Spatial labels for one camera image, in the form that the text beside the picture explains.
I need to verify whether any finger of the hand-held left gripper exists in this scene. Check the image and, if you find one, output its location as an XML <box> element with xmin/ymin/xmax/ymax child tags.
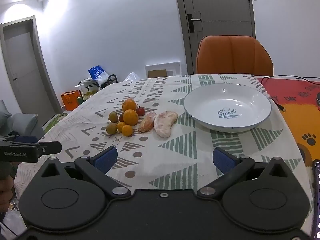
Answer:
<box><xmin>37</xmin><ymin>141</ymin><xmax>62</xmax><ymax>154</ymax></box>

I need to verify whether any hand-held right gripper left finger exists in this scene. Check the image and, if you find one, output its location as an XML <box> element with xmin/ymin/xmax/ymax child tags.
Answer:
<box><xmin>40</xmin><ymin>145</ymin><xmax>132</xmax><ymax>201</ymax></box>

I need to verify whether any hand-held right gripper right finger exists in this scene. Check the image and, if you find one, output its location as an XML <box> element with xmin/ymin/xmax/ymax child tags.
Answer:
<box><xmin>197</xmin><ymin>147</ymin><xmax>288</xmax><ymax>201</ymax></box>

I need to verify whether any large orange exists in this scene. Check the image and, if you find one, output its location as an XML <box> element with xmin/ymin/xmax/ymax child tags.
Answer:
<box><xmin>122</xmin><ymin>109</ymin><xmax>139</xmax><ymax>126</ymax></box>
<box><xmin>122</xmin><ymin>99</ymin><xmax>137</xmax><ymax>112</ymax></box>

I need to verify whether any small peeled pomelo segment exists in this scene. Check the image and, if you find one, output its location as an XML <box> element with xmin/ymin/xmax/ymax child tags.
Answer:
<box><xmin>138</xmin><ymin>110</ymin><xmax>157</xmax><ymax>132</ymax></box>

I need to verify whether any white enamel plate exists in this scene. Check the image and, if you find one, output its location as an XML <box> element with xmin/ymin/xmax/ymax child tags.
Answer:
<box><xmin>183</xmin><ymin>83</ymin><xmax>272</xmax><ymax>133</ymax></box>

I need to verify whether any large peeled pomelo segment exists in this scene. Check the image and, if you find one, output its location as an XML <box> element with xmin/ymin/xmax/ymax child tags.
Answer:
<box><xmin>153</xmin><ymin>110</ymin><xmax>179</xmax><ymax>138</ymax></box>

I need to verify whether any person's left hand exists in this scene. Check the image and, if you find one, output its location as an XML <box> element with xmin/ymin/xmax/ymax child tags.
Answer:
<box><xmin>0</xmin><ymin>164</ymin><xmax>16</xmax><ymax>212</ymax></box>

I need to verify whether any green rug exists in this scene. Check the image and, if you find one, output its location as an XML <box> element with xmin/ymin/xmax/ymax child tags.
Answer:
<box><xmin>44</xmin><ymin>112</ymin><xmax>68</xmax><ymax>133</ymax></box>

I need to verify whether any grey sofa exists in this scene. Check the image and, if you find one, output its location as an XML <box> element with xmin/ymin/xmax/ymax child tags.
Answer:
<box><xmin>0</xmin><ymin>99</ymin><xmax>45</xmax><ymax>140</ymax></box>

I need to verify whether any orange paper bag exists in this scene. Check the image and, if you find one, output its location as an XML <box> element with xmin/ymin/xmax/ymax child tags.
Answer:
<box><xmin>61</xmin><ymin>90</ymin><xmax>82</xmax><ymax>111</ymax></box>

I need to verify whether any patterned tablecloth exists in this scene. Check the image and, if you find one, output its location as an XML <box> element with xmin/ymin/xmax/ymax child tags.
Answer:
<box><xmin>14</xmin><ymin>74</ymin><xmax>314</xmax><ymax>215</ymax></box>

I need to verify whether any clear plastic bag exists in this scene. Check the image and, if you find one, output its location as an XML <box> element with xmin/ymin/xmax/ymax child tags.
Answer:
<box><xmin>0</xmin><ymin>200</ymin><xmax>28</xmax><ymax>238</ymax></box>

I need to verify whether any white plastic bag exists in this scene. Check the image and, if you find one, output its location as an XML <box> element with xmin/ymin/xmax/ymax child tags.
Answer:
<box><xmin>124</xmin><ymin>72</ymin><xmax>140</xmax><ymax>82</ymax></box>

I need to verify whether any grey door with plain front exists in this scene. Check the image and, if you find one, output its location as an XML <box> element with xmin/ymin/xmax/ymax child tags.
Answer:
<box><xmin>0</xmin><ymin>16</ymin><xmax>63</xmax><ymax>128</ymax></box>

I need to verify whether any blue plastic bag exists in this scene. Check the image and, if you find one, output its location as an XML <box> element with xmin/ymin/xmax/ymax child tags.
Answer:
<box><xmin>88</xmin><ymin>65</ymin><xmax>109</xmax><ymax>85</ymax></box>

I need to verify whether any red orange printed mat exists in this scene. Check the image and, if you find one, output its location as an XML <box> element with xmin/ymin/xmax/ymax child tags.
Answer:
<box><xmin>257</xmin><ymin>76</ymin><xmax>320</xmax><ymax>170</ymax></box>

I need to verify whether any orange leather chair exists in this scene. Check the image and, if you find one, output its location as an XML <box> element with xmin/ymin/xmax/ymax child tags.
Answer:
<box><xmin>196</xmin><ymin>35</ymin><xmax>274</xmax><ymax>75</ymax></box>

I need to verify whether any black door lock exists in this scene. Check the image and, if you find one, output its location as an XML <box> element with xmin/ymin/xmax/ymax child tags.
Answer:
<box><xmin>187</xmin><ymin>12</ymin><xmax>202</xmax><ymax>33</ymax></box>

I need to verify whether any black wire rack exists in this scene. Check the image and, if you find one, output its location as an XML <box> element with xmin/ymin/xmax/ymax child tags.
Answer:
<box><xmin>79</xmin><ymin>74</ymin><xmax>118</xmax><ymax>90</ymax></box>

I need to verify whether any black cable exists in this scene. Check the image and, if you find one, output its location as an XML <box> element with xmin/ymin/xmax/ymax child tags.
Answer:
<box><xmin>260</xmin><ymin>74</ymin><xmax>320</xmax><ymax>112</ymax></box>

